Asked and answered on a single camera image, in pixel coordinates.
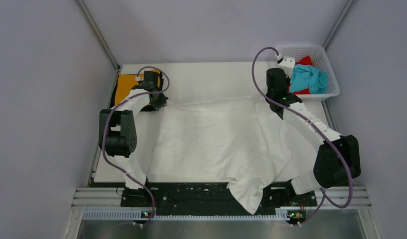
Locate white t shirt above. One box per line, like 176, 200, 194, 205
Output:
149, 97, 317, 214

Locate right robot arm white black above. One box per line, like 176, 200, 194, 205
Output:
266, 68, 361, 205

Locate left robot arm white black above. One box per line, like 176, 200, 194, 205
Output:
99, 67, 170, 206

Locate folded black t shirt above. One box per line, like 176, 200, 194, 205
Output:
110, 69, 168, 112

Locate folded orange t shirt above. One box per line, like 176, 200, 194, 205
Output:
112, 69, 161, 106

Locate cyan t shirt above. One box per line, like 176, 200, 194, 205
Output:
289, 64, 328, 94

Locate red t shirt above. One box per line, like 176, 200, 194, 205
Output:
288, 56, 313, 95

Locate white plastic basket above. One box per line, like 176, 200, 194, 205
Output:
277, 44, 340, 101

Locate left corner metal post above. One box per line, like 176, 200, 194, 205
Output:
75, 0, 121, 71

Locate corner metal post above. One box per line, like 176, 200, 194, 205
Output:
75, 0, 121, 71
322, 0, 358, 50

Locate right corner metal post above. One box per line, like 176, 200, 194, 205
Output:
322, 0, 358, 50

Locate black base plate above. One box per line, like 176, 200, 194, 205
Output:
121, 182, 317, 216

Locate white slotted cable duct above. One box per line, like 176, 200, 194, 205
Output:
83, 209, 290, 221

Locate aluminium rail frame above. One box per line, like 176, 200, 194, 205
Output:
72, 186, 372, 210

